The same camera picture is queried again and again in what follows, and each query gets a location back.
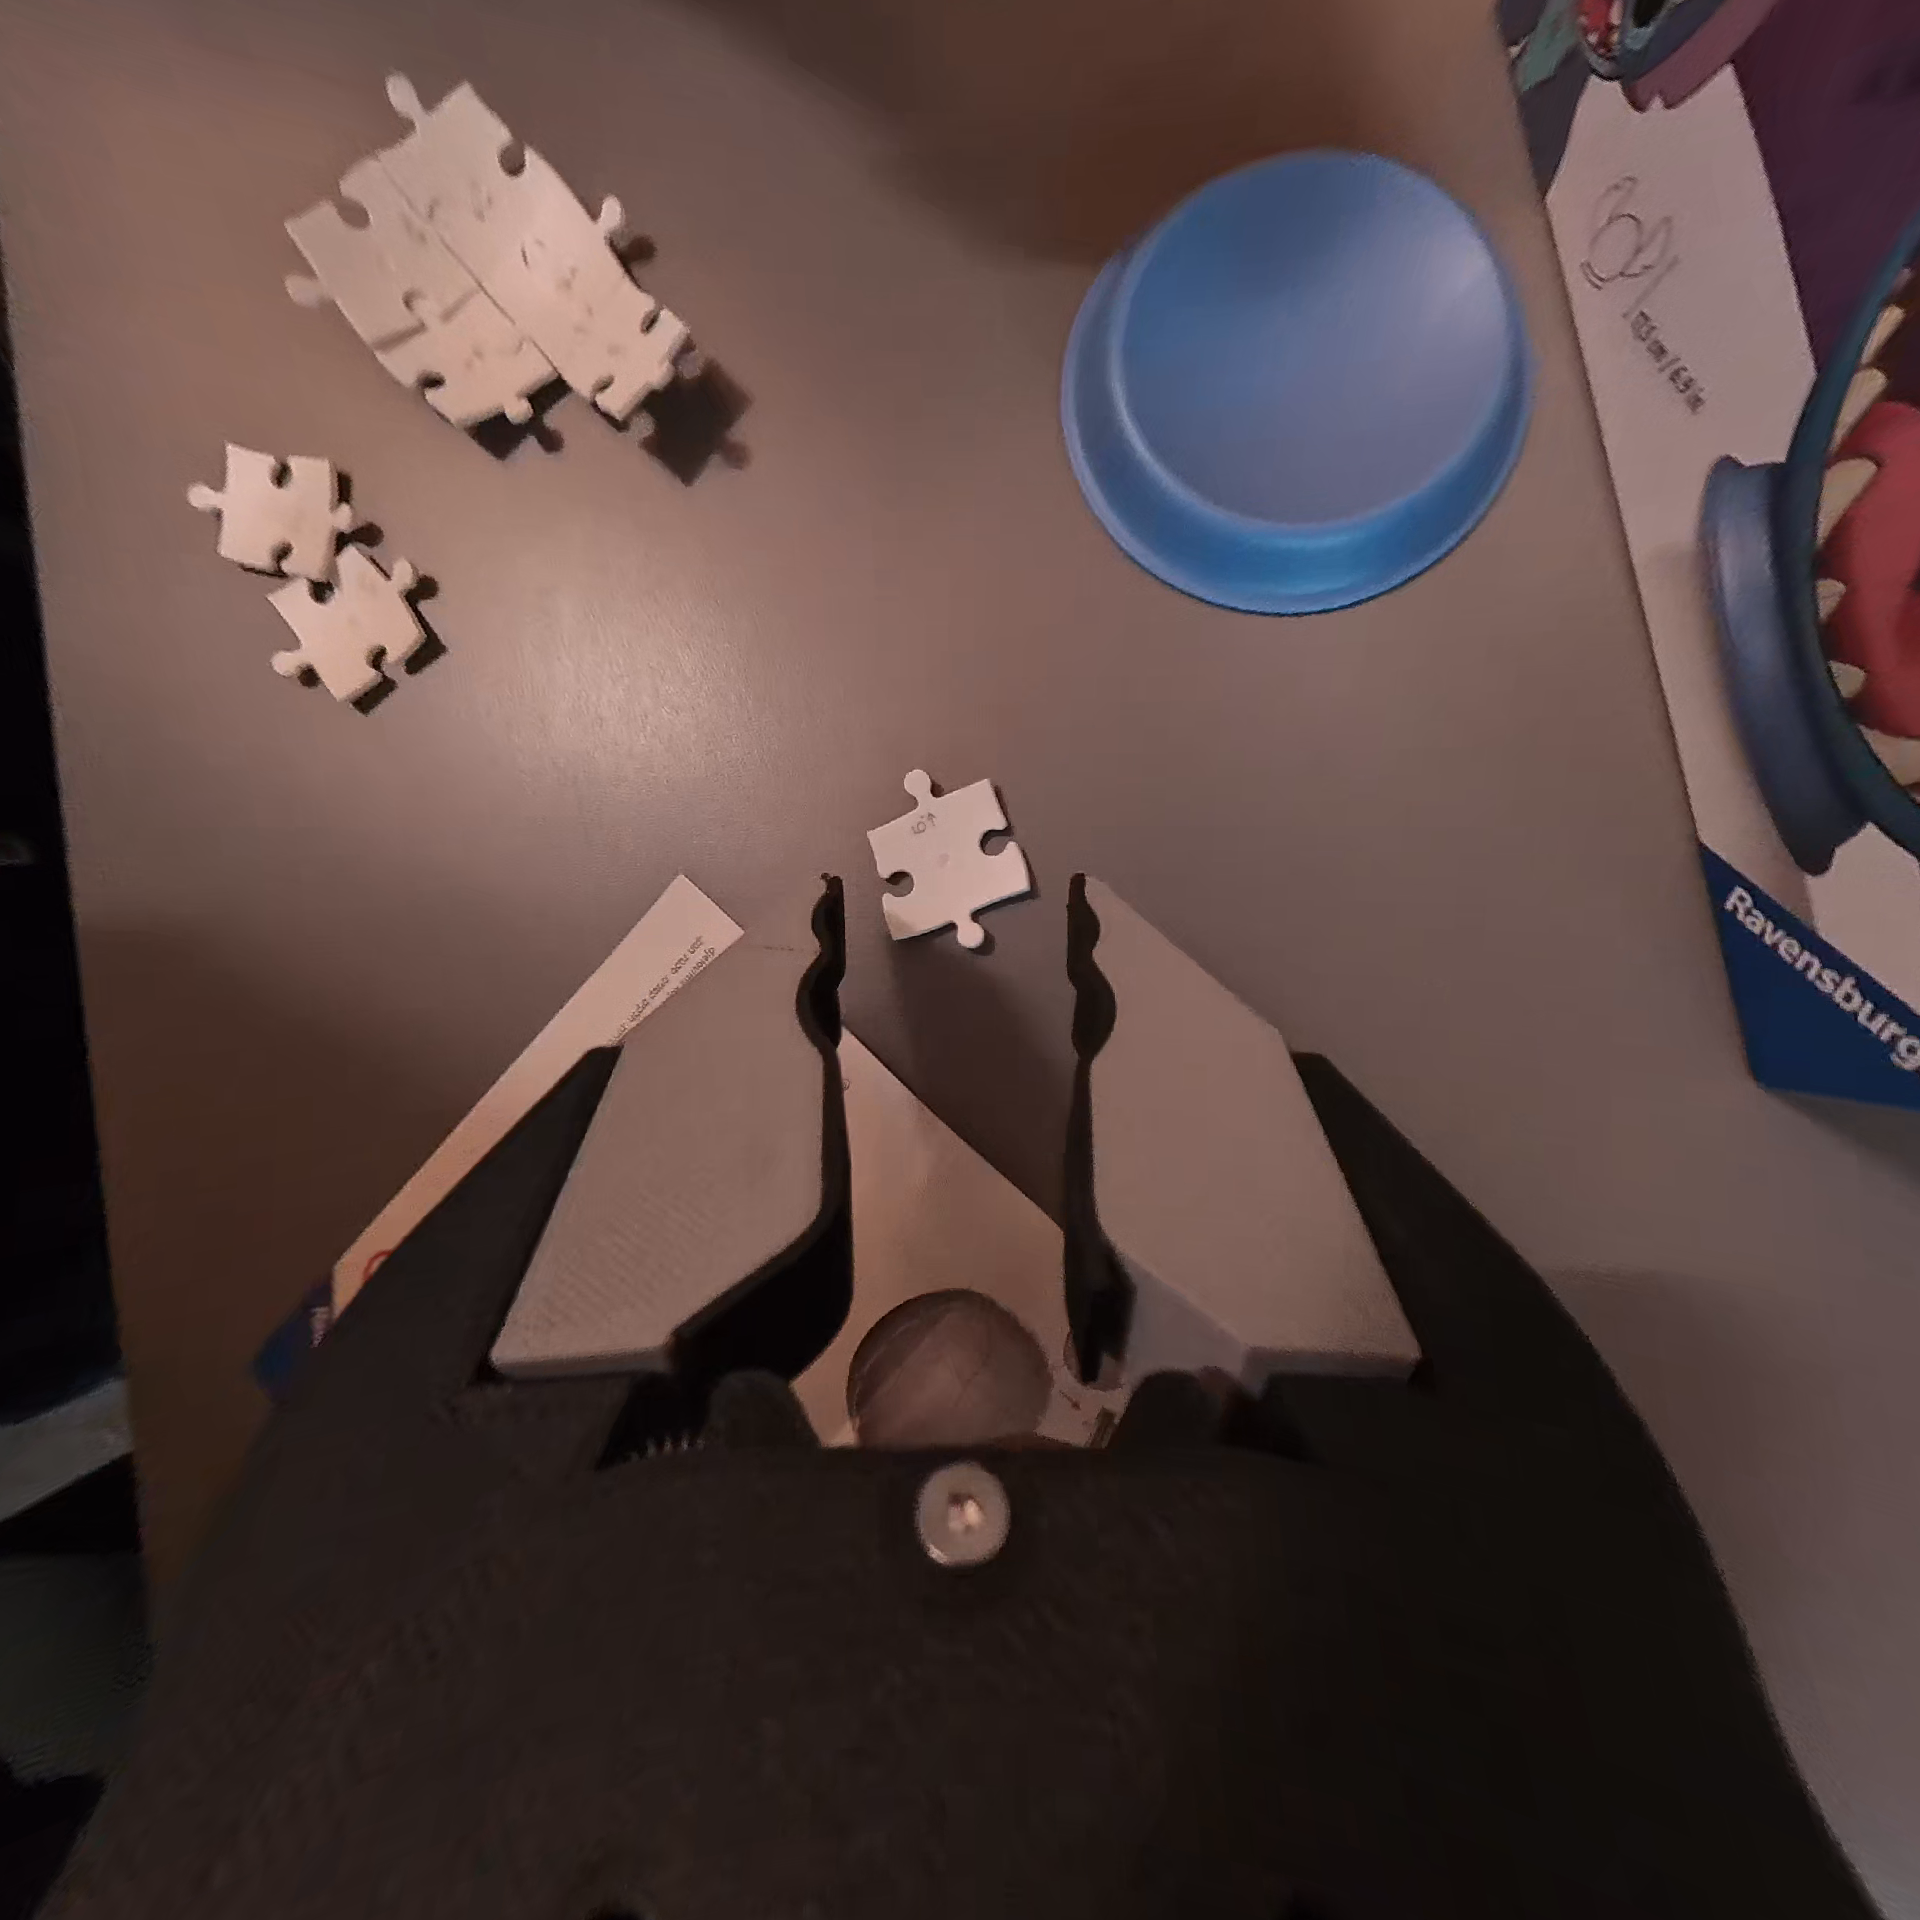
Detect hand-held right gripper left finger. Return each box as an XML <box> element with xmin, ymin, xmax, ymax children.
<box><xmin>490</xmin><ymin>873</ymin><xmax>856</xmax><ymax>1401</ymax></box>

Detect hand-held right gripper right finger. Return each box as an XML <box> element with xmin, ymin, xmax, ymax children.
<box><xmin>1058</xmin><ymin>873</ymin><xmax>1423</xmax><ymax>1390</ymax></box>

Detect white puzzle piece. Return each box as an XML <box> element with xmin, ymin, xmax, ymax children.
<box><xmin>867</xmin><ymin>768</ymin><xmax>1037</xmax><ymax>952</ymax></box>
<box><xmin>188</xmin><ymin>442</ymin><xmax>377</xmax><ymax>579</ymax></box>
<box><xmin>271</xmin><ymin>546</ymin><xmax>441</xmax><ymax>711</ymax></box>

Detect assembled white puzzle pieces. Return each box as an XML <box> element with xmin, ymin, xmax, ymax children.
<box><xmin>282</xmin><ymin>71</ymin><xmax>699</xmax><ymax>430</ymax></box>

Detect white printed puzzle bag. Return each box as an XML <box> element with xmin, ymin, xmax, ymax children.
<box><xmin>251</xmin><ymin>873</ymin><xmax>1120</xmax><ymax>1455</ymax></box>

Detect cartoon print puzzle box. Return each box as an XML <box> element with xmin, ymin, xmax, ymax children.
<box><xmin>1496</xmin><ymin>0</ymin><xmax>1920</xmax><ymax>1117</ymax></box>

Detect blue round plastic stand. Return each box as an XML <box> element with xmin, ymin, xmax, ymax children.
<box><xmin>1058</xmin><ymin>147</ymin><xmax>1538</xmax><ymax>618</ymax></box>

